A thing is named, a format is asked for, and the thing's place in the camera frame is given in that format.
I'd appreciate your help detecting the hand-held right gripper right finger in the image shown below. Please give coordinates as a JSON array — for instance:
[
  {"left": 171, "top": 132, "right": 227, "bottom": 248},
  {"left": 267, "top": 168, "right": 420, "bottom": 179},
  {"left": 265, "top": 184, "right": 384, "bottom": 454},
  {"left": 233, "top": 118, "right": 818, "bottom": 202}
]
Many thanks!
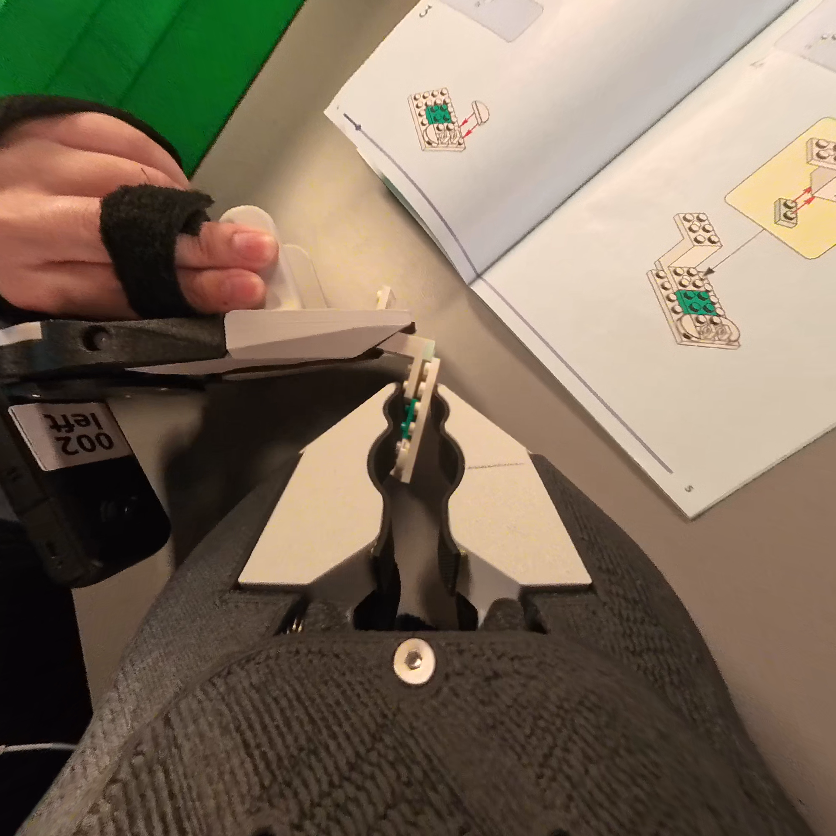
[{"left": 436, "top": 384, "right": 594, "bottom": 624}]

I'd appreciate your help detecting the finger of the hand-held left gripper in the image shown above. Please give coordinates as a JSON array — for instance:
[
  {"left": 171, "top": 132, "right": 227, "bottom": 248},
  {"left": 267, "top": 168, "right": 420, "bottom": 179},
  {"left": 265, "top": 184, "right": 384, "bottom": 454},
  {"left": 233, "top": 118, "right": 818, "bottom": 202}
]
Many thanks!
[
  {"left": 224, "top": 309, "right": 418, "bottom": 360},
  {"left": 126, "top": 346, "right": 393, "bottom": 388}
]

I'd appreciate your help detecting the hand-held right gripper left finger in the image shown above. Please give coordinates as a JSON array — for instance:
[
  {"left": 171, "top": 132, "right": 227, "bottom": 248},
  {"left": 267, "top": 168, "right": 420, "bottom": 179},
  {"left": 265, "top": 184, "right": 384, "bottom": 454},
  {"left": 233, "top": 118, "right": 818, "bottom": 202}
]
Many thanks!
[{"left": 236, "top": 384, "right": 401, "bottom": 587}]

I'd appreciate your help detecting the white lego plate green tile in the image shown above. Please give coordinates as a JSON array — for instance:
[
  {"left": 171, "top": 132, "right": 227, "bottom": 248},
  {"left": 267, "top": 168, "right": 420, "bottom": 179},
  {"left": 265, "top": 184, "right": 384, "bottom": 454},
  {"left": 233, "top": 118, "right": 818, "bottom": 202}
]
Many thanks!
[{"left": 390, "top": 356, "right": 438, "bottom": 485}]

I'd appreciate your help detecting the lego instruction booklet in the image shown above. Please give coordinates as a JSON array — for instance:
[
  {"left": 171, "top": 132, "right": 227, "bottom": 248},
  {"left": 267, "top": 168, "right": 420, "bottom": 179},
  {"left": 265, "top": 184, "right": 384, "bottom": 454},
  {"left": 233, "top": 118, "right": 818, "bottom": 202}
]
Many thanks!
[{"left": 324, "top": 0, "right": 836, "bottom": 520}]

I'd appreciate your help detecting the person's left hand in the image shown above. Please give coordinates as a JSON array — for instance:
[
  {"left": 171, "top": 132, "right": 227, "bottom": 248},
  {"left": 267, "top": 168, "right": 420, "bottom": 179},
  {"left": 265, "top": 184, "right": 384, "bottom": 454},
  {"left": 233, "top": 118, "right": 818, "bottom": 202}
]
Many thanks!
[{"left": 0, "top": 112, "right": 282, "bottom": 321}]

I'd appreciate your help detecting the green plastic storage bin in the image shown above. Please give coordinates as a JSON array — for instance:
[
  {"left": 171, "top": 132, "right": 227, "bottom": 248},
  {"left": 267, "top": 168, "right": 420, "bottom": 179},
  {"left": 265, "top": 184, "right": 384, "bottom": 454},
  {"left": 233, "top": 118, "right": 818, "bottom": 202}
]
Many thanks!
[{"left": 0, "top": 0, "right": 308, "bottom": 179}]

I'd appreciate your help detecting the person's black clothed torso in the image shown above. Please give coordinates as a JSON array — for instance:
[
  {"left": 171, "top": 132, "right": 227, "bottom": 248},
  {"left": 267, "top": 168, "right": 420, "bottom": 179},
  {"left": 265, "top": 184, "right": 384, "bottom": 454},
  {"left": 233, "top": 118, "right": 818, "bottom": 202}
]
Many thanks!
[{"left": 0, "top": 516, "right": 92, "bottom": 785}]

